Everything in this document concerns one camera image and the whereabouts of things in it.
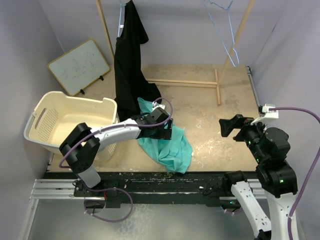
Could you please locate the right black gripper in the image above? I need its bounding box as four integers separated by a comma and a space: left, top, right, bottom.
219, 113, 271, 162

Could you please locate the teal t shirt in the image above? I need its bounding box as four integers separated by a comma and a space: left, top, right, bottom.
136, 96, 194, 175

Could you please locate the black t shirt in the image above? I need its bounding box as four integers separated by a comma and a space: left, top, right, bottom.
114, 0, 161, 122

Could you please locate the light blue wire hanger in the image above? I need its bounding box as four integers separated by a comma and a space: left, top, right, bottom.
203, 0, 240, 68

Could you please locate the blue hanger with black shirt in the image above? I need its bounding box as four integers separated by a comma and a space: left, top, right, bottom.
117, 0, 126, 38

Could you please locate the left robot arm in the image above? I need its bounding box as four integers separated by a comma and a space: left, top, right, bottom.
59, 107, 173, 196

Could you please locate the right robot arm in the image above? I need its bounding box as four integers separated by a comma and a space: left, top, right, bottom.
219, 111, 299, 240

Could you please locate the wooden clothes rack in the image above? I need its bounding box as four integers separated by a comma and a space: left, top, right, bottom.
95, 0, 257, 106

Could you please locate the small framed whiteboard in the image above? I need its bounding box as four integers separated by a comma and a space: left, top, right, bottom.
47, 39, 110, 96

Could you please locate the cream plastic laundry basket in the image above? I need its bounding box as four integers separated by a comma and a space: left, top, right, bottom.
23, 91, 119, 155

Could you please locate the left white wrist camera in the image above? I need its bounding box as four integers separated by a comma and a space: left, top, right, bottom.
151, 104, 167, 115

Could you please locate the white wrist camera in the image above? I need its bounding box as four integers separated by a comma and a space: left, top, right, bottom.
250, 104, 279, 126
151, 104, 167, 115

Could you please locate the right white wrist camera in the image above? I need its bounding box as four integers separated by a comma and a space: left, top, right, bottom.
250, 104, 279, 126

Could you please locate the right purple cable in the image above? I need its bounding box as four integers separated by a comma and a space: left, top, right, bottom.
219, 106, 320, 240

